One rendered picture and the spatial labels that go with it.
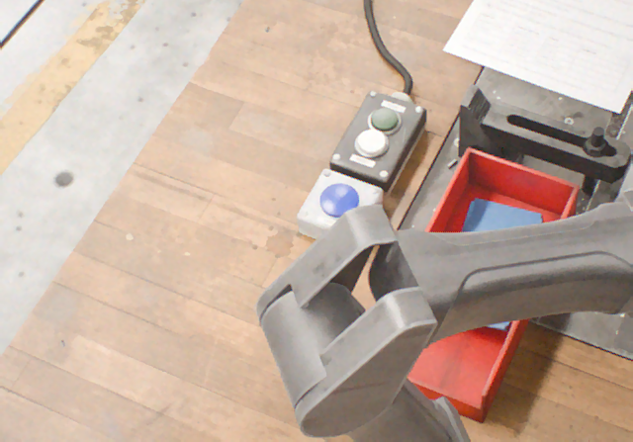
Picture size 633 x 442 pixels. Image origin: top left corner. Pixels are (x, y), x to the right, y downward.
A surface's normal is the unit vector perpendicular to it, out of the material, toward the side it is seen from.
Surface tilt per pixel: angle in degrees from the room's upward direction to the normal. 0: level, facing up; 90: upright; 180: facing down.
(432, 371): 0
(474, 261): 20
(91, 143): 0
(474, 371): 0
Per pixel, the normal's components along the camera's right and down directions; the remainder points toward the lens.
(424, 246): 0.25, -0.64
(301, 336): -0.41, -0.41
